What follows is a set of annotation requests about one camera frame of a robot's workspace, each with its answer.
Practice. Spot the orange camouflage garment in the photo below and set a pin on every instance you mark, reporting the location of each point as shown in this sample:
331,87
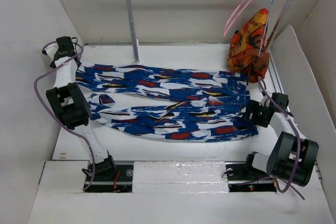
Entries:
247,48

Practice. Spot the blue white red patterned trousers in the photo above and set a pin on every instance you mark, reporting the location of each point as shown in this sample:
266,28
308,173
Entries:
167,104

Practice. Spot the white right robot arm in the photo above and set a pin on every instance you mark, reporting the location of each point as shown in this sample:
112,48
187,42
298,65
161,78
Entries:
293,155

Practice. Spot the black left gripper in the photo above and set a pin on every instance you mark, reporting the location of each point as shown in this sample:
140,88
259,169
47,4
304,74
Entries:
53,64

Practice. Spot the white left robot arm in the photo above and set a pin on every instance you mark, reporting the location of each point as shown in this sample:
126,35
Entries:
70,106

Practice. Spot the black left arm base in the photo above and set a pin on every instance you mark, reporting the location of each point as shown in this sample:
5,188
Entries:
119,182

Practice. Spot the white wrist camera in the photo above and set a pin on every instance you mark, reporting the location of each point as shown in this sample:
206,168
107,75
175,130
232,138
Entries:
265,102
50,50

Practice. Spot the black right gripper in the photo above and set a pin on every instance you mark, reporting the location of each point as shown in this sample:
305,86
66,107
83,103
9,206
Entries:
253,105

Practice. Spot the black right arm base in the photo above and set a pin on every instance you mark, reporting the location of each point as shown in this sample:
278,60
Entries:
242,179

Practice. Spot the pink plastic hanger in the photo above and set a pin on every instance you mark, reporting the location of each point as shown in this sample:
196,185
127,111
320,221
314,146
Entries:
234,16

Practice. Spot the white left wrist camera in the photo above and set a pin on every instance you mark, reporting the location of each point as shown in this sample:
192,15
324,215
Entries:
50,50

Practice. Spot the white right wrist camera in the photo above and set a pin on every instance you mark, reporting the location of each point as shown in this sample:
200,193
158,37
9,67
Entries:
265,102

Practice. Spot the light blue wire hanger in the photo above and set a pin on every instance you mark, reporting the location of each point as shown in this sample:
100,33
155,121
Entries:
268,5

